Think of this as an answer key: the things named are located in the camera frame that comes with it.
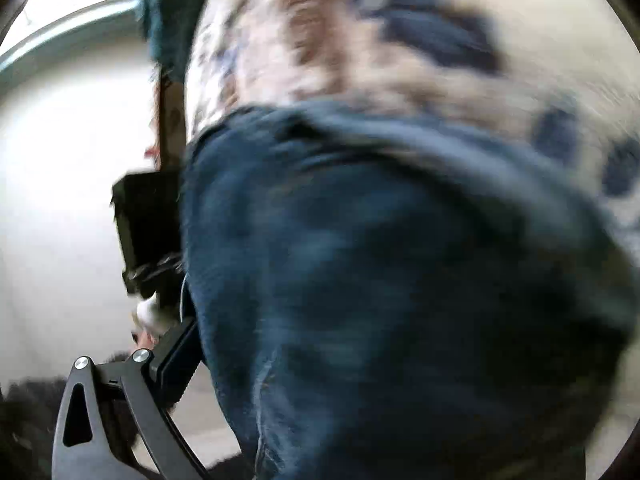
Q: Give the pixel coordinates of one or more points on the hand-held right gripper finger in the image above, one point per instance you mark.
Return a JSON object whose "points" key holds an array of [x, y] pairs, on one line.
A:
{"points": [[172, 355]]}

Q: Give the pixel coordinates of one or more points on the blue denim pants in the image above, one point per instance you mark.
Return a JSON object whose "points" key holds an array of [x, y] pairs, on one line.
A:
{"points": [[400, 310]]}

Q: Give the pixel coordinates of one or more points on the person's left hand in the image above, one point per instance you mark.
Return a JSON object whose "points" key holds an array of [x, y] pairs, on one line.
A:
{"points": [[152, 317]]}

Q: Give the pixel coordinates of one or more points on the dark fuzzy cloth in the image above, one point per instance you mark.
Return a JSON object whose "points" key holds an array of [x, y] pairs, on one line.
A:
{"points": [[30, 425]]}

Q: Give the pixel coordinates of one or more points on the dark teal cloth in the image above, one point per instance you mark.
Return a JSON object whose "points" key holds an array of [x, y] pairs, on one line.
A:
{"points": [[167, 15]]}

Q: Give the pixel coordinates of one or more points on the floral printed blanket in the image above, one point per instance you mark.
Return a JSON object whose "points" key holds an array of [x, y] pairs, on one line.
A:
{"points": [[400, 40]]}

